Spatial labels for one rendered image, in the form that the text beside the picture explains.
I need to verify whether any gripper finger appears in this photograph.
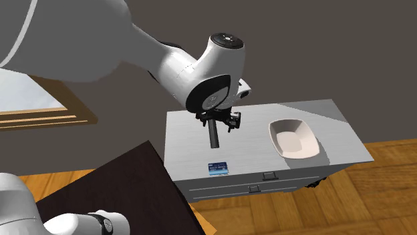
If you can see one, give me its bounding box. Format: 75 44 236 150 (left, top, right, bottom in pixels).
225 111 242 134
194 111 210 128

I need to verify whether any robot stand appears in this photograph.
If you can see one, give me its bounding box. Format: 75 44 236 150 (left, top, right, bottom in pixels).
35 140 206 235

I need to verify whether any window with wooden frame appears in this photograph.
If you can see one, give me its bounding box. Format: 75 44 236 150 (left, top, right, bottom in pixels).
0 67 99 132

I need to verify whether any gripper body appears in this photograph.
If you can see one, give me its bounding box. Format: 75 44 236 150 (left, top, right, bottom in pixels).
206 108 231 122

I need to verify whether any grey chest of drawers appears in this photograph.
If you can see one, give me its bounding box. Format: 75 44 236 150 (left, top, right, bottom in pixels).
163 98 375 204

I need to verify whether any white bowl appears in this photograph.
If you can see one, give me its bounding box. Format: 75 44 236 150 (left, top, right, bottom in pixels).
268 118 321 160

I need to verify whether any blue card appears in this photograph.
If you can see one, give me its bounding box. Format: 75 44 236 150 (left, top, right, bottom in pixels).
207 161 230 177

